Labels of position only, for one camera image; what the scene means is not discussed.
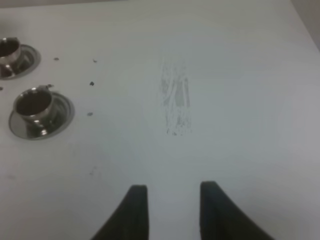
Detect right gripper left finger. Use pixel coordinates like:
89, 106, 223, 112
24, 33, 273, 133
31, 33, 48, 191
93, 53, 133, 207
92, 185, 150, 240

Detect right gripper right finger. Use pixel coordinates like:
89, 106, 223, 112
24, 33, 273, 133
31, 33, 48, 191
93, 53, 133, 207
199, 181, 272, 240

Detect near stainless steel saucer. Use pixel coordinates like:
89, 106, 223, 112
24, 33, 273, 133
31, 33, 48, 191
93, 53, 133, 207
8, 92, 75, 140

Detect stainless steel saucer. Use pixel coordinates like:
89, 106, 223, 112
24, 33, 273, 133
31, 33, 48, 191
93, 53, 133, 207
0, 44, 41, 81
8, 92, 75, 140

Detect near stainless steel teacup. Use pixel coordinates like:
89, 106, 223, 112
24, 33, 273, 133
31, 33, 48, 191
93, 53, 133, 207
13, 85, 57, 127

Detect stainless steel teacup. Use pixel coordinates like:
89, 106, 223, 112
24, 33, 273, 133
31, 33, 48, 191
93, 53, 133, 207
0, 37, 22, 79
13, 85, 57, 127

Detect far stainless steel saucer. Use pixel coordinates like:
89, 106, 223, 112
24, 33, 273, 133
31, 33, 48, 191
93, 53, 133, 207
0, 44, 41, 81

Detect far stainless steel teacup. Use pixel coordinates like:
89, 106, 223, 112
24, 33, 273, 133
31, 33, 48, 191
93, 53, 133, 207
0, 37, 22, 79

